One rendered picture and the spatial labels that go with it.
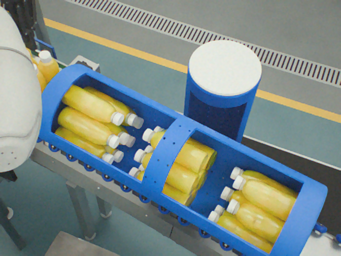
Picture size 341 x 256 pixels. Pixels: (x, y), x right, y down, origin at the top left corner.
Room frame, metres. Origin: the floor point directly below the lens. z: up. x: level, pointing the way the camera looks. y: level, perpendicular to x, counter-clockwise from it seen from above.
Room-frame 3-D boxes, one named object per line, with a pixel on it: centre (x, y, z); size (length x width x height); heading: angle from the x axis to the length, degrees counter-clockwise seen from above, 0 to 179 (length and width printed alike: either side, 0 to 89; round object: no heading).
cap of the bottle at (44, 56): (1.09, 0.47, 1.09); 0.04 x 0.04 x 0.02
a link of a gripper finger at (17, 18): (0.90, 0.43, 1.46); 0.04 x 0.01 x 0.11; 62
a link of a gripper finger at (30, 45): (0.91, 0.43, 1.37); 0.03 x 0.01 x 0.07; 62
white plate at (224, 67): (1.16, -0.19, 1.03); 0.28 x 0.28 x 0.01
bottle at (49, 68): (1.09, 0.47, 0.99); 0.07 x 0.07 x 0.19
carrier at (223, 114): (1.16, -0.19, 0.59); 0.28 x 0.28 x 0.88
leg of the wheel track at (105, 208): (0.95, 0.33, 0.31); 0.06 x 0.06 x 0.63; 62
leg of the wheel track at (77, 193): (0.83, 0.40, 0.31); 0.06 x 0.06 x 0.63; 62
